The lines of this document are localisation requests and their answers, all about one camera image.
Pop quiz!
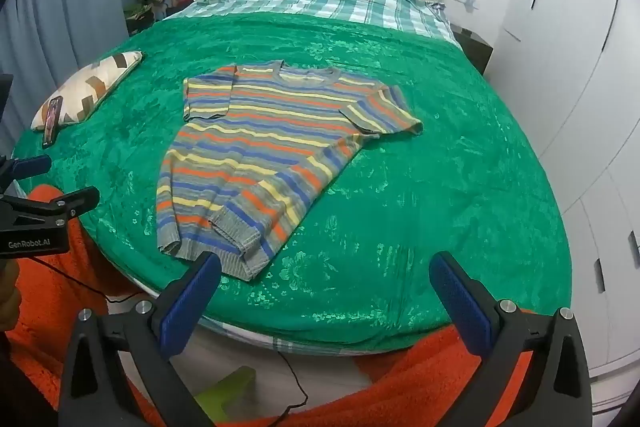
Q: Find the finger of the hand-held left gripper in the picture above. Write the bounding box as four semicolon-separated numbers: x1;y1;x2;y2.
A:
0;154;53;195
0;187;101;233

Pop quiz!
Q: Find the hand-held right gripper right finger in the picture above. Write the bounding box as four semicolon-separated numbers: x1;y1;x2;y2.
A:
425;251;593;427

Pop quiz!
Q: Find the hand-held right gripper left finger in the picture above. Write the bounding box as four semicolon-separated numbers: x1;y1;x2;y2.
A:
59;251;222;427

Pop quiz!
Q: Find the striped knitted sweater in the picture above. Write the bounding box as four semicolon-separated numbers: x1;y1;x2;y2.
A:
156;62;425;282

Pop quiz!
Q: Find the pile of mixed clothes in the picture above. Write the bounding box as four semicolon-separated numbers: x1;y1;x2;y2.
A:
124;0;211;28

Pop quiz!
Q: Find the orange fleece cloth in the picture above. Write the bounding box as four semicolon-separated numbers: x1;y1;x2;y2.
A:
10;184;566;427

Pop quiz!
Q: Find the smartphone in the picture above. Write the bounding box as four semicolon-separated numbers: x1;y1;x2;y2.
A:
42;96;64;148

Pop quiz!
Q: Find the green plastic stool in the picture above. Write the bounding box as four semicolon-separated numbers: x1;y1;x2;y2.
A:
195;366;257;413

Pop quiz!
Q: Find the brown zigzag patterned pillow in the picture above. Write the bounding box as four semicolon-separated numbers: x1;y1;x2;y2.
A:
31;51;145;132

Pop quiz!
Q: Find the green plush blanket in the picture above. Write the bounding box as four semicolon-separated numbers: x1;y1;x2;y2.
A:
11;14;572;353

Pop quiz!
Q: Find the dark nightstand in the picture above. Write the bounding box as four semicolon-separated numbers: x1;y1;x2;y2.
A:
452;27;495;75

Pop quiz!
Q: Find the white wardrobe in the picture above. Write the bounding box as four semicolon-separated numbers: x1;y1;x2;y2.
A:
502;0;640;408

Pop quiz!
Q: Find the black cable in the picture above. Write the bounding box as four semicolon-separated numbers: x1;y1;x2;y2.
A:
15;254;308;425

